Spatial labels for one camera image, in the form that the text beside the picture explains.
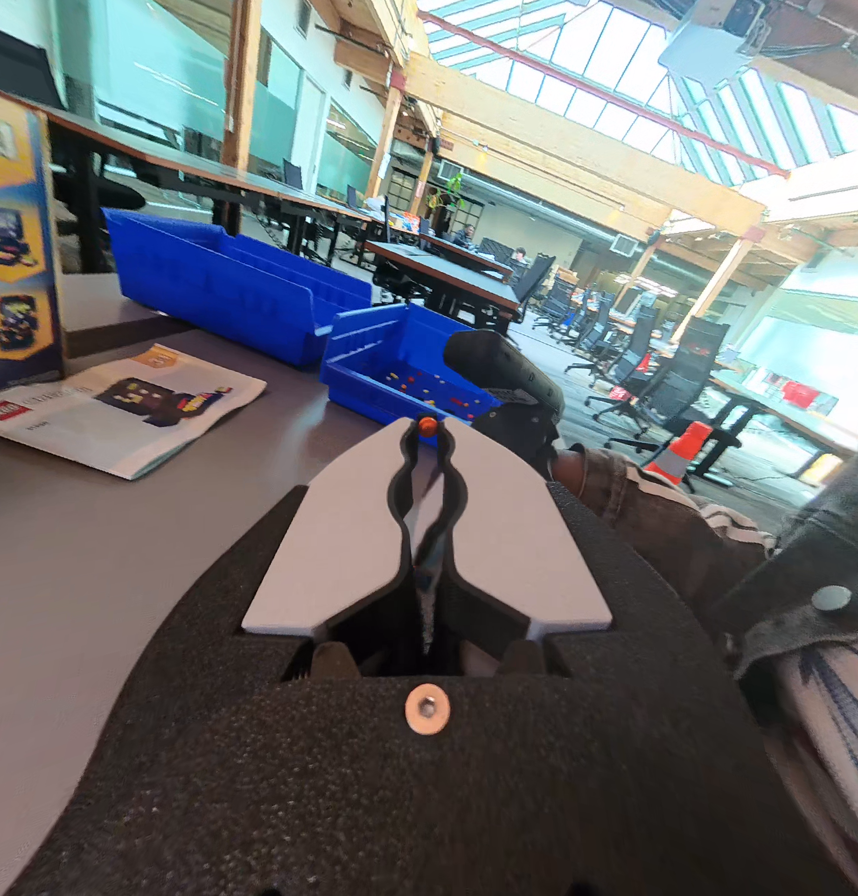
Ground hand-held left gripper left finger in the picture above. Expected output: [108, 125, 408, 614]
[241, 418, 423, 659]

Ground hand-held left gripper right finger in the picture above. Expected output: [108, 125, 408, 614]
[434, 417, 614, 660]

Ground small blue plastic bin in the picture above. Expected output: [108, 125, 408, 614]
[320, 302, 504, 447]

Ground person's right hand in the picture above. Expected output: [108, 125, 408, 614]
[551, 448, 591, 500]

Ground loose small coloured bricks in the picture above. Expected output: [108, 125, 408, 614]
[383, 371, 487, 413]

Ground wooden office table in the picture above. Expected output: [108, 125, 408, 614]
[364, 240, 521, 333]

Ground row of black office chairs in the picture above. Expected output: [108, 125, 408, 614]
[509, 252, 745, 484]

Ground orange traffic cone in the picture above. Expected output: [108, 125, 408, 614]
[644, 420, 714, 485]

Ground white instruction booklet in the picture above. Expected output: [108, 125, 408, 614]
[0, 342, 268, 482]

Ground large blue plastic bin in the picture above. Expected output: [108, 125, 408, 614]
[102, 207, 374, 370]

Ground red ceiling pipe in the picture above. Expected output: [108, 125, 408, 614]
[418, 10, 791, 179]

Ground person's striped shirt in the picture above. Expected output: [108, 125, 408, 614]
[751, 630, 858, 896]

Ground white ceiling projector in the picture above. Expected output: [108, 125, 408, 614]
[658, 0, 769, 88]

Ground single black office chair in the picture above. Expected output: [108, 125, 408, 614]
[51, 168, 147, 212]

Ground blue yellow toy set box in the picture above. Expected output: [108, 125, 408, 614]
[0, 91, 67, 394]

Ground long wooden table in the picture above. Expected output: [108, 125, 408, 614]
[0, 87, 374, 270]

